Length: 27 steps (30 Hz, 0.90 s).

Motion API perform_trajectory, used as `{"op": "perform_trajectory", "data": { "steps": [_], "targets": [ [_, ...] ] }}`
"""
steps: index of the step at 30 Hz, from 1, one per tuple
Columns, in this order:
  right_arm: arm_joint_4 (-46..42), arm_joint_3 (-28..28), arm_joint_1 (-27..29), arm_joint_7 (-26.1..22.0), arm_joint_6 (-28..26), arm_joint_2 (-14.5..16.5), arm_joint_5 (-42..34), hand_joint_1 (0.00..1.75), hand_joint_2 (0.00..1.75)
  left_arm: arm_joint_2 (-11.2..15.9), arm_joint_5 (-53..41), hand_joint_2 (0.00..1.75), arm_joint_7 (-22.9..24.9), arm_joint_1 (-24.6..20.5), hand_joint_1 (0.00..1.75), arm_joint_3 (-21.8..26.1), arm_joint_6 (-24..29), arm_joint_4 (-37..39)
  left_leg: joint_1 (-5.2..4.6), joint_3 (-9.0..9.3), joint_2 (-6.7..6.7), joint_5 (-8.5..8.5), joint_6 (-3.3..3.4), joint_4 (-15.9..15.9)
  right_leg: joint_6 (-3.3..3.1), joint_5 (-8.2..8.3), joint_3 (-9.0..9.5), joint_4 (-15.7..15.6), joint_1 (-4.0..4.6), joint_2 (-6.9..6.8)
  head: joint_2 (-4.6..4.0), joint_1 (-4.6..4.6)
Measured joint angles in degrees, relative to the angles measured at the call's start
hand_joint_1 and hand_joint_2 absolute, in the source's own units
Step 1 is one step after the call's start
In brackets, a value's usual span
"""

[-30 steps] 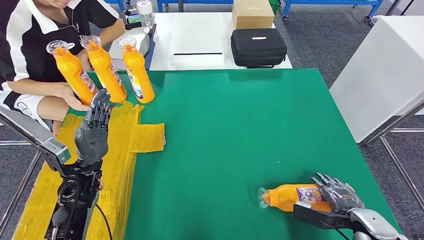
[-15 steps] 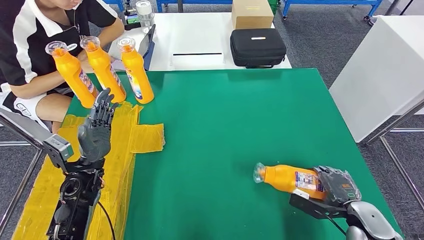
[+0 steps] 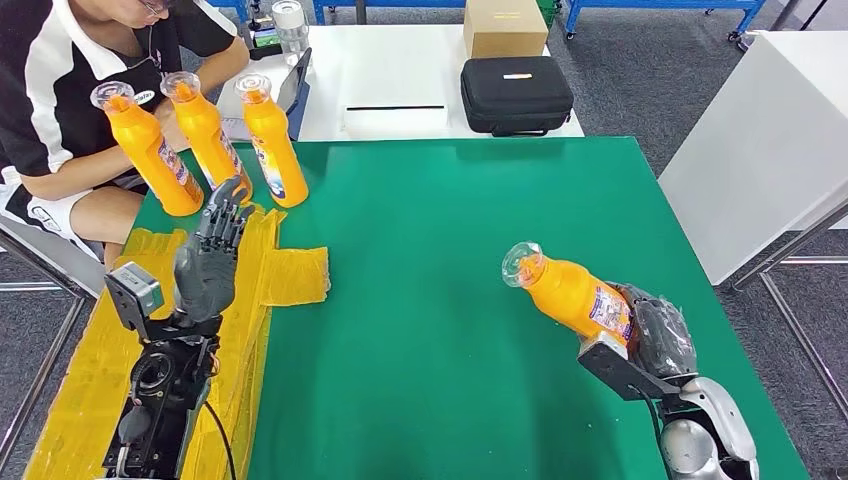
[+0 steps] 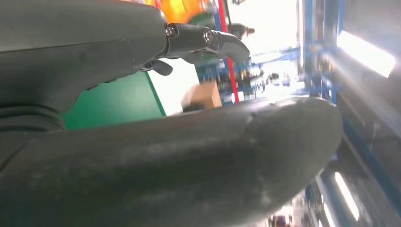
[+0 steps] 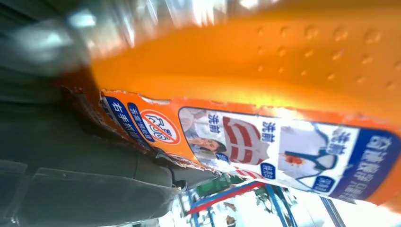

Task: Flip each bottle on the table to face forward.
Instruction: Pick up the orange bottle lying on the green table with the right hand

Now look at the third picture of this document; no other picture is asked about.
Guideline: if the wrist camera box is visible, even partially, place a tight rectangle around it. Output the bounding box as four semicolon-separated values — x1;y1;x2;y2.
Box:
103;260;166;340
576;332;684;403

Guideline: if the silver metal table frame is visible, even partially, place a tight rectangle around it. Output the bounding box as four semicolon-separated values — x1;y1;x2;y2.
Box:
728;198;848;425

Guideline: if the orange bottle with clear cap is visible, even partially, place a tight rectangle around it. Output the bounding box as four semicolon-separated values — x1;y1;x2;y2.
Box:
234;72;310;209
89;80;205;218
160;70;254;203
500;241;635;347

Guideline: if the person's right hand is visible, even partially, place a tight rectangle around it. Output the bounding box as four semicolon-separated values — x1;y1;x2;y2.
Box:
152;99;190;154

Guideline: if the pale purple handheld device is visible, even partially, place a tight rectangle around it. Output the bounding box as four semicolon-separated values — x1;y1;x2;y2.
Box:
219;117;252;142

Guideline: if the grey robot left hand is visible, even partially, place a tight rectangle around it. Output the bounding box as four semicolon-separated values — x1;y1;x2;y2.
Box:
172;175;257;327

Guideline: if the blue wheeled cart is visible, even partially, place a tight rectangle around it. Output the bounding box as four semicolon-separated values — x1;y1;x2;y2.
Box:
563;0;768;42

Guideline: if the black zipped carrying case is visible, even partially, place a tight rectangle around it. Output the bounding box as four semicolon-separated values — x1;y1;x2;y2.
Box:
460;56;576;138

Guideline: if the clear water jar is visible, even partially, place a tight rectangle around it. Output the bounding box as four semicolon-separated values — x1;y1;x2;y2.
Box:
271;0;311;66

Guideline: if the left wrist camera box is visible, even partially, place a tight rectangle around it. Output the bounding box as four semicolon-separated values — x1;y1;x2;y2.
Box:
103;260;166;340

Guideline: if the yellow tape patch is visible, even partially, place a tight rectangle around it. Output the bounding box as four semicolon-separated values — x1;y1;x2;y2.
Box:
25;205;331;480

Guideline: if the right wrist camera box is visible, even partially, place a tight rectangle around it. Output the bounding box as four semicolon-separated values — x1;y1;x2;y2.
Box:
576;332;684;403

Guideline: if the blue metal rack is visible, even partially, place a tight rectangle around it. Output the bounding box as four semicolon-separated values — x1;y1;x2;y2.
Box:
311;0;466;26

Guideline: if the white desk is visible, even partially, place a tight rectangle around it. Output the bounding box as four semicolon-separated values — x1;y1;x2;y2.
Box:
215;24;586;142

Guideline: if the tablet in blue case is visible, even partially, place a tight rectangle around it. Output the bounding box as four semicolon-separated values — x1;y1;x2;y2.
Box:
276;46;313;141

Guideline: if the blue metal frame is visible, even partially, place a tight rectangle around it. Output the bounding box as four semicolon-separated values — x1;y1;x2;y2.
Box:
208;0;253;24

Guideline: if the person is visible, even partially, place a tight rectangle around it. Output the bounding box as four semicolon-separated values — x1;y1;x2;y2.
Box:
0;0;252;266

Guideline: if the brown cardboard box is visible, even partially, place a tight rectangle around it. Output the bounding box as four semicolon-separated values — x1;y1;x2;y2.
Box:
462;0;550;60

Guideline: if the small black green device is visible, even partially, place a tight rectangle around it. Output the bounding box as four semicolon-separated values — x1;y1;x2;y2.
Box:
249;18;285;61

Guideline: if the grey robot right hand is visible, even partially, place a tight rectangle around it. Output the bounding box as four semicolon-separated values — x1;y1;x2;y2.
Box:
606;282;699;384

